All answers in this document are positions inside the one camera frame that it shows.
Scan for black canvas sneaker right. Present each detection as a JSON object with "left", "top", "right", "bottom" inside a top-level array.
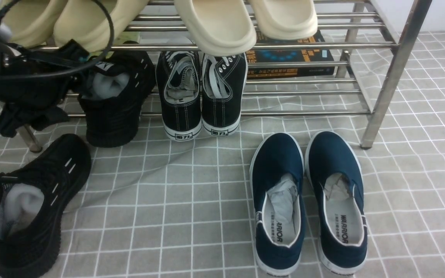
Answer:
[{"left": 202, "top": 53, "right": 248, "bottom": 137}]

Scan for cream slipper right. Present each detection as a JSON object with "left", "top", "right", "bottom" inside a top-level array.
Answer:
[{"left": 249, "top": 0, "right": 318, "bottom": 40}]

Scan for navy slip-on shoe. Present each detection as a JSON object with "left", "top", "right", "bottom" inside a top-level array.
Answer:
[
  {"left": 250, "top": 132, "right": 307, "bottom": 277},
  {"left": 304, "top": 131, "right": 368, "bottom": 276}
]

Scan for grey checked floor cloth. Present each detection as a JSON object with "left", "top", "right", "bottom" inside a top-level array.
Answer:
[{"left": 0, "top": 30, "right": 445, "bottom": 278}]

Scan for cream slipper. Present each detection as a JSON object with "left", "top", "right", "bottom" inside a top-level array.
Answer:
[
  {"left": 173, "top": 0, "right": 256, "bottom": 56},
  {"left": 249, "top": 0, "right": 318, "bottom": 40}
]

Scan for black canvas sneaker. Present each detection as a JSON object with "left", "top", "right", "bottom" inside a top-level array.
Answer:
[
  {"left": 156, "top": 51, "right": 202, "bottom": 141},
  {"left": 202, "top": 53, "right": 248, "bottom": 137}
]

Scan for stainless steel shoe rack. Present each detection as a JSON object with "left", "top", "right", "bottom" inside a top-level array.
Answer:
[{"left": 0, "top": 0, "right": 432, "bottom": 153}]

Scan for navy slip-on shoe right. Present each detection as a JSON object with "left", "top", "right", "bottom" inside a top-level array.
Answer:
[{"left": 304, "top": 131, "right": 368, "bottom": 276}]

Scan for navy slip-on shoe left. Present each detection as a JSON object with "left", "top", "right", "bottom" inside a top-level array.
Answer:
[{"left": 250, "top": 132, "right": 307, "bottom": 277}]

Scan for black canvas sneaker left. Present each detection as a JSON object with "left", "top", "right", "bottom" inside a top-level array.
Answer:
[{"left": 156, "top": 51, "right": 202, "bottom": 141}]

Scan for beige slipper far left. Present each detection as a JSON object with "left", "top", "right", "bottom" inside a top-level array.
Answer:
[{"left": 1, "top": 0, "right": 68, "bottom": 48}]

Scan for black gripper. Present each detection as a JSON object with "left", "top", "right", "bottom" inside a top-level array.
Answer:
[{"left": 0, "top": 39, "right": 89, "bottom": 138}]

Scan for cream slipper centre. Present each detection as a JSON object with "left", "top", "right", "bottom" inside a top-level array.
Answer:
[{"left": 173, "top": 0, "right": 256, "bottom": 56}]

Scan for black cable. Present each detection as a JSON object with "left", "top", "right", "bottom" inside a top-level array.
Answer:
[{"left": 0, "top": 0, "right": 115, "bottom": 81}]

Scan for black book with blue print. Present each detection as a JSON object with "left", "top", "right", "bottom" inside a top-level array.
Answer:
[{"left": 246, "top": 49, "right": 337, "bottom": 80}]

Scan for black knit sneaker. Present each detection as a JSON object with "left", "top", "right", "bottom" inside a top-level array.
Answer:
[
  {"left": 0, "top": 134, "right": 92, "bottom": 278},
  {"left": 76, "top": 50, "right": 156, "bottom": 148}
]

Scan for green and blue book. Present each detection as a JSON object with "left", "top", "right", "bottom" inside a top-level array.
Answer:
[{"left": 88, "top": 32, "right": 140, "bottom": 59}]

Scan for beige slipper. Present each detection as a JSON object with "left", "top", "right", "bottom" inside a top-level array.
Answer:
[
  {"left": 1, "top": 0, "right": 68, "bottom": 48},
  {"left": 53, "top": 0, "right": 149, "bottom": 53}
]

